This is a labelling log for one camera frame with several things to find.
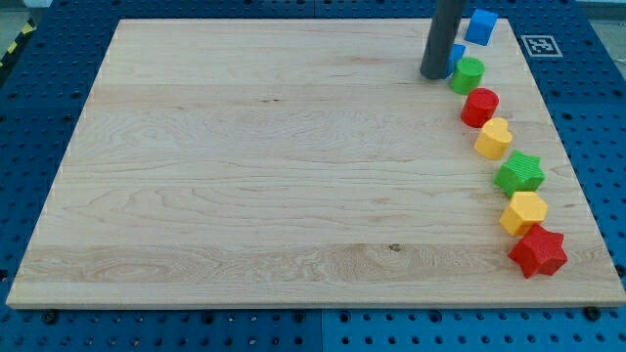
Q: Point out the blue triangle block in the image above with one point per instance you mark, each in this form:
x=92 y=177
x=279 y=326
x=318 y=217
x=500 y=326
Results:
x=456 y=54

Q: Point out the blue cube block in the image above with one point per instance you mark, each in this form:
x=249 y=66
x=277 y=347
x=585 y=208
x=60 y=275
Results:
x=481 y=26

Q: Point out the light wooden board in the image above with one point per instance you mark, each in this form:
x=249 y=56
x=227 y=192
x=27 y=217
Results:
x=223 y=164

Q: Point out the yellow heart block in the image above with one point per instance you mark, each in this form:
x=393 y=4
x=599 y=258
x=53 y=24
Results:
x=494 y=138

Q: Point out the red cylinder block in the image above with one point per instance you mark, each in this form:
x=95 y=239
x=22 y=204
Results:
x=479 y=107

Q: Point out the green cylinder block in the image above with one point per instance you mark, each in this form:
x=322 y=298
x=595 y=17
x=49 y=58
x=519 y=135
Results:
x=467 y=75

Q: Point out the green star block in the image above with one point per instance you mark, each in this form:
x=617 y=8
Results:
x=520 y=173

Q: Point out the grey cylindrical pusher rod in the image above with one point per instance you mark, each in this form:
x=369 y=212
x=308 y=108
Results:
x=442 y=33

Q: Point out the yellow hexagon block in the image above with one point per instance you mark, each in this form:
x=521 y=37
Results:
x=524 y=210

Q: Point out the red star block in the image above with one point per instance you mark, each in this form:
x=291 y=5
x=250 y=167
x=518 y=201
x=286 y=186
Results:
x=539 y=252

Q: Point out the white fiducial marker tag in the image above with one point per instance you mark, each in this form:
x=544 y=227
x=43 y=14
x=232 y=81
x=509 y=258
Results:
x=541 y=46

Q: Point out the yellow black hazard tape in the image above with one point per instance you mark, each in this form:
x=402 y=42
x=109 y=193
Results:
x=16 y=48

